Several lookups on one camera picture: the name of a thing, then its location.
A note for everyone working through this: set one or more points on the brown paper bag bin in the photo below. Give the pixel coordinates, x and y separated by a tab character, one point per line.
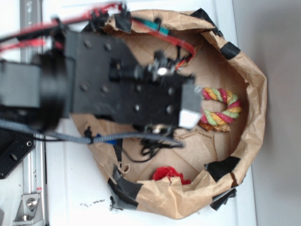
217	152

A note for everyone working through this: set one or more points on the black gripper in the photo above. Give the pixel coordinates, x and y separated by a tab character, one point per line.
154	95

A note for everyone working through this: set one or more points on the red crumpled cloth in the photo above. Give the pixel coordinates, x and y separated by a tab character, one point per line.
169	172

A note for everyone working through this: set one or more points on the metal corner bracket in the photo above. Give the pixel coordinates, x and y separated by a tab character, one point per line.
30	212

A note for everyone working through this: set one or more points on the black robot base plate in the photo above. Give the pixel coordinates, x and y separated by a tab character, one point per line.
14	147

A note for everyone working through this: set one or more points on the aluminium extrusion rail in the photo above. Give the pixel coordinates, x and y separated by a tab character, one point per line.
34	164

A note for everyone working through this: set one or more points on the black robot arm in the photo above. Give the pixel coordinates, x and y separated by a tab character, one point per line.
97	75

